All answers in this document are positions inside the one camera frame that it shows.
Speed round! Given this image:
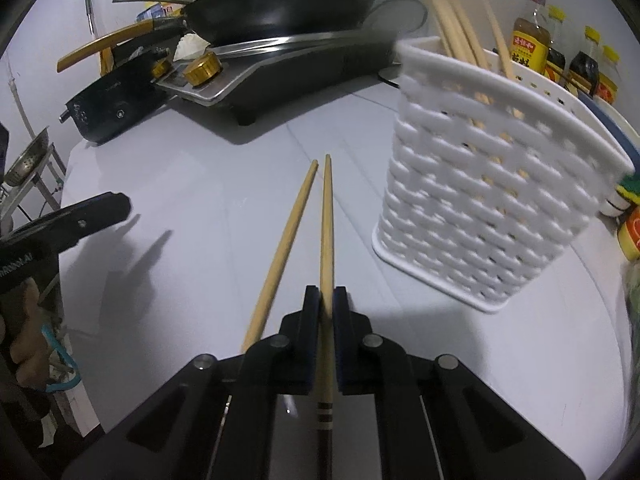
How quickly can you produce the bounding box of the plastic bag of vegetables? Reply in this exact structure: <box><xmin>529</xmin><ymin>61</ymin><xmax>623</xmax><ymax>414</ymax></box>
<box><xmin>620</xmin><ymin>260</ymin><xmax>640</xmax><ymax>341</ymax></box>

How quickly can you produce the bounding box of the white plate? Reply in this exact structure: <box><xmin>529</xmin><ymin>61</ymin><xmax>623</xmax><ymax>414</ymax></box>
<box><xmin>600</xmin><ymin>192</ymin><xmax>632</xmax><ymax>218</ymax></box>

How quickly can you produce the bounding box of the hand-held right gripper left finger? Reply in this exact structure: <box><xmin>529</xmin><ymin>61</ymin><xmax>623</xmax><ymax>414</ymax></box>
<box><xmin>60</xmin><ymin>285</ymin><xmax>321</xmax><ymax>480</ymax></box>

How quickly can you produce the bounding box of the steel bowl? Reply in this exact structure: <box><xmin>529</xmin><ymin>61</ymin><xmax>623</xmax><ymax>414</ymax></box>
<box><xmin>4</xmin><ymin>127</ymin><xmax>52</xmax><ymax>187</ymax></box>

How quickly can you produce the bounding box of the slim yellow-capped sauce bottle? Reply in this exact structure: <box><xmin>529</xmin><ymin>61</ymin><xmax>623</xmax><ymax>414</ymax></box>
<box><xmin>544</xmin><ymin>6</ymin><xmax>567</xmax><ymax>86</ymax></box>

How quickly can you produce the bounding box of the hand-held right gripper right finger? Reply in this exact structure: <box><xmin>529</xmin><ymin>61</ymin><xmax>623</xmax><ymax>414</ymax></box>
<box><xmin>332</xmin><ymin>286</ymin><xmax>586</xmax><ymax>480</ymax></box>

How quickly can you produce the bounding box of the silver induction cooker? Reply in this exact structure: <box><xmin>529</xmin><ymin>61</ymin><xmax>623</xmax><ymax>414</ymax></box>
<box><xmin>155</xmin><ymin>27</ymin><xmax>401</xmax><ymax>126</ymax></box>

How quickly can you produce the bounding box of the black cooker power cable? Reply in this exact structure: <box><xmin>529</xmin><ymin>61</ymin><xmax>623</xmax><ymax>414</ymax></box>
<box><xmin>372</xmin><ymin>0</ymin><xmax>428</xmax><ymax>88</ymax></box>

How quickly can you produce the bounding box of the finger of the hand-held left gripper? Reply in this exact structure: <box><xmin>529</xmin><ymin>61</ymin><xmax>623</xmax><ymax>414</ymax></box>
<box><xmin>14</xmin><ymin>191</ymin><xmax>133</xmax><ymax>258</ymax></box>

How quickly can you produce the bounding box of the teal cord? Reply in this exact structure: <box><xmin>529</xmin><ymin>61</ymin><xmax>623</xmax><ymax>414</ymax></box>
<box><xmin>40</xmin><ymin>325</ymin><xmax>81</xmax><ymax>393</ymax></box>

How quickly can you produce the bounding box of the yellow green sponge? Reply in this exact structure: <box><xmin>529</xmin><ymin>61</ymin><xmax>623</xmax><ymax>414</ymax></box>
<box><xmin>615</xmin><ymin>172</ymin><xmax>640</xmax><ymax>206</ymax></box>

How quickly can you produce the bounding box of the dark yellow-capped sauce bottle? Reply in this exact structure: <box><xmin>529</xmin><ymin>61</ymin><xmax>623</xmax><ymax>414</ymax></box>
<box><xmin>569</xmin><ymin>26</ymin><xmax>601</xmax><ymax>98</ymax></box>

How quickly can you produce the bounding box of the person's left hand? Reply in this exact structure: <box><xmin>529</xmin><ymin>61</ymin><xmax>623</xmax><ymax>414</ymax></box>
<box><xmin>0</xmin><ymin>280</ymin><xmax>48</xmax><ymax>368</ymax></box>

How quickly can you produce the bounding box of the blue bowl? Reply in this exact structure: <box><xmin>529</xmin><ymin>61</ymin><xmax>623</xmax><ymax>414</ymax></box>
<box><xmin>575</xmin><ymin>87</ymin><xmax>640</xmax><ymax>171</ymax></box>

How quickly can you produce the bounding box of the blue and white packet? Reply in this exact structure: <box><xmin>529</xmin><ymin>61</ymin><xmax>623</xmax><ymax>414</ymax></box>
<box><xmin>145</xmin><ymin>2</ymin><xmax>186</xmax><ymax>18</ymax></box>

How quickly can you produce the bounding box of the pale cabbage piece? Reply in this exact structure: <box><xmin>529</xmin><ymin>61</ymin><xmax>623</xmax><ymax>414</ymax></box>
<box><xmin>172</xmin><ymin>32</ymin><xmax>211</xmax><ymax>61</ymax></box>

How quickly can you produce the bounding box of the metal rack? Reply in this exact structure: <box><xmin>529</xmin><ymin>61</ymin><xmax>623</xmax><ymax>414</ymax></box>
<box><xmin>0</xmin><ymin>145</ymin><xmax>68</xmax><ymax>233</ymax></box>

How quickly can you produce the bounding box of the red-capped sauce bottle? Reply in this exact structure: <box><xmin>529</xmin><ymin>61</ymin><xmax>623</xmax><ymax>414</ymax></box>
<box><xmin>510</xmin><ymin>0</ymin><xmax>551</xmax><ymax>75</ymax></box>

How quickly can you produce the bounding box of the small yellow-capped sauce bottle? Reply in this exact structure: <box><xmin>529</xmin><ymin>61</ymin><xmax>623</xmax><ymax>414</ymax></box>
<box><xmin>596</xmin><ymin>45</ymin><xmax>621</xmax><ymax>106</ymax></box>

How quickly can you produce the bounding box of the black wok with wooden handle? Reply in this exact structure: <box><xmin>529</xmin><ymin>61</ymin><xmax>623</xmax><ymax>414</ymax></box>
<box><xmin>56</xmin><ymin>0</ymin><xmax>383</xmax><ymax>73</ymax></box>

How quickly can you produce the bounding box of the dark blue electric pot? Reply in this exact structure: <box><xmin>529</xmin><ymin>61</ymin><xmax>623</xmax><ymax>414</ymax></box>
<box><xmin>59</xmin><ymin>50</ymin><xmax>168</xmax><ymax>143</ymax></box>

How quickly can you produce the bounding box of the white woven plastic basket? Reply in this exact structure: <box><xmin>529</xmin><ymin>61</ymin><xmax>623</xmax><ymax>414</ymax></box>
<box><xmin>371</xmin><ymin>36</ymin><xmax>635</xmax><ymax>315</ymax></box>

